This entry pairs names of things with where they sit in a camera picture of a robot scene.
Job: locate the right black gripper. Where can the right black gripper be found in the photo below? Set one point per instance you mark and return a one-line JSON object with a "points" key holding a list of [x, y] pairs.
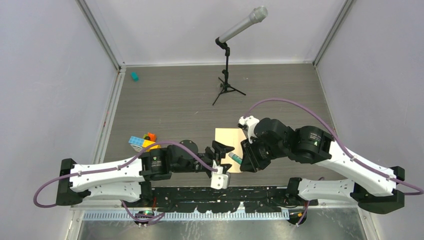
{"points": [[250, 161]]}

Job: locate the black tripod microphone stand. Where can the black tripod microphone stand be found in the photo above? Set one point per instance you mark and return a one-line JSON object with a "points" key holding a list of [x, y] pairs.
{"points": [[225, 86]]}

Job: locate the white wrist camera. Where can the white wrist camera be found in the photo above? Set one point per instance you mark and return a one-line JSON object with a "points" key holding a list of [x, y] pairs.
{"points": [[220, 178], [248, 124]]}

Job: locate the silver microphone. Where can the silver microphone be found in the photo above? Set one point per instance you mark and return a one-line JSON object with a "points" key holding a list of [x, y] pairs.
{"points": [[257, 15]]}

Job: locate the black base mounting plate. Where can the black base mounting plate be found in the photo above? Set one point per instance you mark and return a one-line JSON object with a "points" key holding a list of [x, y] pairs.
{"points": [[254, 199]]}

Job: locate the colourful toy brick structure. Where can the colourful toy brick structure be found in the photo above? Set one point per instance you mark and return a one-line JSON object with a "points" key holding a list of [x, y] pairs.
{"points": [[138, 143]]}

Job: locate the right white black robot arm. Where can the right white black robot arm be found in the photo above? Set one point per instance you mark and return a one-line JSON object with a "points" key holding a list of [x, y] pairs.
{"points": [[371, 186]]}

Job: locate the white slotted cable duct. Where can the white slotted cable duct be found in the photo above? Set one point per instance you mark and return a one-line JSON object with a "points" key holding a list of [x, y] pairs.
{"points": [[238, 215]]}

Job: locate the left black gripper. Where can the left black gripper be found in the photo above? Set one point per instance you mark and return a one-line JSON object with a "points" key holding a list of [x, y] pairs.
{"points": [[220, 152]]}

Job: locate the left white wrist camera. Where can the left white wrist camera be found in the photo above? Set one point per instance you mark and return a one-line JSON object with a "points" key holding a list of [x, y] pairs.
{"points": [[220, 178]]}

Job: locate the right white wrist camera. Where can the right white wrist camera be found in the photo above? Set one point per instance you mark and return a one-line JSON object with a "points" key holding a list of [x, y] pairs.
{"points": [[248, 124]]}

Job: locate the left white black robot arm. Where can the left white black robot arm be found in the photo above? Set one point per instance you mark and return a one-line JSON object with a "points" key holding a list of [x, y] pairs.
{"points": [[130, 180]]}

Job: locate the green white glue stick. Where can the green white glue stick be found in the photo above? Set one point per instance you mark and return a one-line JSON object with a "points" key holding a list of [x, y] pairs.
{"points": [[235, 158]]}

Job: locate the teal small block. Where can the teal small block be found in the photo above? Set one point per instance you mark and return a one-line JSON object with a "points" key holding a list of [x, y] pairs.
{"points": [[134, 76]]}

